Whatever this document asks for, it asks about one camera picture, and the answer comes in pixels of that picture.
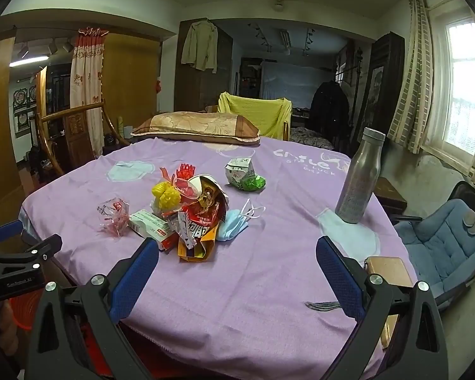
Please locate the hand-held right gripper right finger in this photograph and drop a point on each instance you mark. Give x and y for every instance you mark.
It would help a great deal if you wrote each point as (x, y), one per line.
(338, 277)

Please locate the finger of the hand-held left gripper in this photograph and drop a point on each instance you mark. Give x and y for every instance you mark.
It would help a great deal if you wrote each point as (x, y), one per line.
(8, 230)
(35, 247)

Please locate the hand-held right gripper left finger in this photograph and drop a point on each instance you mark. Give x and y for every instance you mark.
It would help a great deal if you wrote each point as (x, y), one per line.
(136, 273)

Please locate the small white carton box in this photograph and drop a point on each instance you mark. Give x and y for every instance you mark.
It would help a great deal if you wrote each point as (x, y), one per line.
(148, 223)

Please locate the clear wrapper with red print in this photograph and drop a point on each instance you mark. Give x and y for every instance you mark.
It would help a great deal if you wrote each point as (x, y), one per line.
(113, 213)

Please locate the orange snack packet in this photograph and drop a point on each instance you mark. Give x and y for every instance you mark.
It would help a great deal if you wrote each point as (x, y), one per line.
(198, 250)

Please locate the red white snack wrapper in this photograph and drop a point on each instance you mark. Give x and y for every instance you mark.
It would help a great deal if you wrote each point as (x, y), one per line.
(196, 227)

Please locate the yellow foam fruit net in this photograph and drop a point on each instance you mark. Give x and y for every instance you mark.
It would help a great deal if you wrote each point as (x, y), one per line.
(166, 196)

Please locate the clear tub with red wrapper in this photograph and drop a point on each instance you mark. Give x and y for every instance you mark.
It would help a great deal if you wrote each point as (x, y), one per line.
(180, 188)

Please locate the printed snack bag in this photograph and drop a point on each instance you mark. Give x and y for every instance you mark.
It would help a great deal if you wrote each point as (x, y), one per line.
(211, 198)

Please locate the blue face mask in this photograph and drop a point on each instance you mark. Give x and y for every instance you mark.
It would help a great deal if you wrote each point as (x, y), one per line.
(233, 223)

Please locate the red foam fruit net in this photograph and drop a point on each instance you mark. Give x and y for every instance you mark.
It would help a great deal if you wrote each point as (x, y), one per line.
(184, 172)

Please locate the green white milk carton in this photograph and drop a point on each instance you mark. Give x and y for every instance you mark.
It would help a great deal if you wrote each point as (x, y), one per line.
(243, 176)

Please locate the person's left hand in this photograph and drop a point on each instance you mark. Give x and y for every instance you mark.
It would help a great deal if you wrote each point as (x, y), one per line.
(8, 324)

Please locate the tan wooden box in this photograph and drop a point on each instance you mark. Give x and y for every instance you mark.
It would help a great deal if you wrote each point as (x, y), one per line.
(388, 271)

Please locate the purple printed blanket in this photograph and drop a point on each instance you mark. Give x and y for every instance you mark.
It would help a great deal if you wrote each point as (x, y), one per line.
(261, 245)

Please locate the steel water bottle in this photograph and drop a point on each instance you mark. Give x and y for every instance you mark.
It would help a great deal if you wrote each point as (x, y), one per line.
(358, 182)

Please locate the dark wooden side table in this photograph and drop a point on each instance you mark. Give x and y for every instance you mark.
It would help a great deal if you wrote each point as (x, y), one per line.
(392, 194)

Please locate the blue cushioned chair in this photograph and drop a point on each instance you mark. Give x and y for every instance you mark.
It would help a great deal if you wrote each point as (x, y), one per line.
(431, 241)

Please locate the wooden armchair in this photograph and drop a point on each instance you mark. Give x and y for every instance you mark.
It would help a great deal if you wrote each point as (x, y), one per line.
(77, 126)

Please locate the brown floral pillow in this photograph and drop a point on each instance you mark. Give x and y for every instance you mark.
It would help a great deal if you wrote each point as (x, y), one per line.
(198, 126)

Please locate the hanging black coat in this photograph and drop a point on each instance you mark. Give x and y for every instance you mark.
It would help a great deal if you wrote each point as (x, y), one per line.
(328, 111)

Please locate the floral curtain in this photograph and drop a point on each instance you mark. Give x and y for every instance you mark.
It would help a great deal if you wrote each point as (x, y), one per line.
(87, 83)

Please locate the fluorescent tube light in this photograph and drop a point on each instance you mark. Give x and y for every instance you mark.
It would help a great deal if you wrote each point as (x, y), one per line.
(29, 60)

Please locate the yellow cloth covered chair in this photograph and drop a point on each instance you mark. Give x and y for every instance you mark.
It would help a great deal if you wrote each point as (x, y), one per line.
(253, 113)

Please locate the dark framed painting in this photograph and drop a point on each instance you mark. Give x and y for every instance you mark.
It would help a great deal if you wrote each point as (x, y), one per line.
(380, 87)

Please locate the white hanging sheet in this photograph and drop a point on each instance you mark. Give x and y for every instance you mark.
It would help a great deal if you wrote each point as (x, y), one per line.
(297, 83)

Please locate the checked beige curtain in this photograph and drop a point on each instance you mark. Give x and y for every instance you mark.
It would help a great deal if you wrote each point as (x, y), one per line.
(413, 75)

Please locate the window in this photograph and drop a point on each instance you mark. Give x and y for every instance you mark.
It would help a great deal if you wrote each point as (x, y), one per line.
(463, 83)

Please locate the hanging beige jacket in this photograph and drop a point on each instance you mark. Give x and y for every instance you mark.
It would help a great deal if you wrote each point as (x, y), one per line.
(200, 47)

